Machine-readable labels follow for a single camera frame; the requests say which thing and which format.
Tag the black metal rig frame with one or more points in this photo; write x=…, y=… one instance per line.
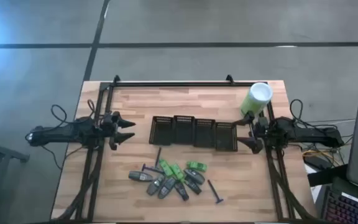
x=179, y=84

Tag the grey deodorant stick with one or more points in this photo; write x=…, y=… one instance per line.
x=194, y=176
x=155, y=185
x=166, y=188
x=140, y=176

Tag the backlit black keyboard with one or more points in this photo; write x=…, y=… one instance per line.
x=350, y=208

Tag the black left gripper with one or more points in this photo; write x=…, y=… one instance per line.
x=110, y=129

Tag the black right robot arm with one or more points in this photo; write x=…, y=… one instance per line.
x=306, y=135

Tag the green wipes canister white lid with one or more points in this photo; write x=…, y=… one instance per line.
x=256, y=96

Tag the black frame clamp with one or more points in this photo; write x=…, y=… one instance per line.
x=229, y=78
x=116, y=78

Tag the dark blue travel tube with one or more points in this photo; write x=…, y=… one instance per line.
x=182, y=190
x=193, y=186

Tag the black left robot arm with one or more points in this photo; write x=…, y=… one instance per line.
x=61, y=134

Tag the dark blue disposable razor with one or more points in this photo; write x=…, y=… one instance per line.
x=151, y=168
x=213, y=189
x=158, y=157

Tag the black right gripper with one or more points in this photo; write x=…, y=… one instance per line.
x=261, y=132

